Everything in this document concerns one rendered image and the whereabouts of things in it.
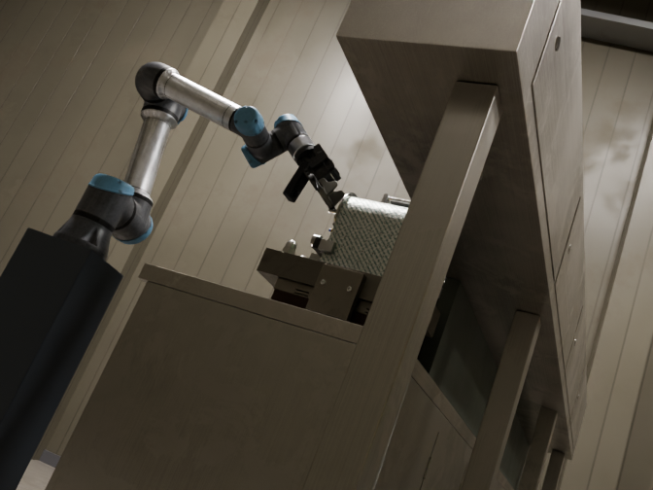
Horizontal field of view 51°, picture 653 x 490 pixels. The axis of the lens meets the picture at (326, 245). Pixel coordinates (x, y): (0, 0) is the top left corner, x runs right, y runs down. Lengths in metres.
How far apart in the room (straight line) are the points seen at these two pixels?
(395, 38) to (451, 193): 0.22
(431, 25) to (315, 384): 0.75
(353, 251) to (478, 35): 0.95
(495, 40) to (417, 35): 0.10
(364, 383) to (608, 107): 5.14
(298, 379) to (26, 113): 5.54
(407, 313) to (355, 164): 4.67
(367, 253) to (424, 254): 0.91
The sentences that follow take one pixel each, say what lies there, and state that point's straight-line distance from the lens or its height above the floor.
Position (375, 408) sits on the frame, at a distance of 0.80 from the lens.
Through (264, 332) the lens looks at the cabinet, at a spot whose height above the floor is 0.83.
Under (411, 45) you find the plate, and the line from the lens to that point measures 0.95.
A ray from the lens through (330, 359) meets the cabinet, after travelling 1.39.
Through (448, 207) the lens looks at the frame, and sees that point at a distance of 0.87.
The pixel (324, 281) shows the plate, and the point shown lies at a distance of 1.50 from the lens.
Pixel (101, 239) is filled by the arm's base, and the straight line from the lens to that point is 1.93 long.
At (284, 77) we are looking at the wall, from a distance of 6.02.
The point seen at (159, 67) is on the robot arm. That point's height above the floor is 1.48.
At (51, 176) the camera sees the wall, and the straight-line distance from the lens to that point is 6.25.
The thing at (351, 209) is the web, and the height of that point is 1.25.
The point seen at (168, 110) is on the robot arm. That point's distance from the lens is 2.21.
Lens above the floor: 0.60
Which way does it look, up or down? 18 degrees up
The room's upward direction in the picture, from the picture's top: 22 degrees clockwise
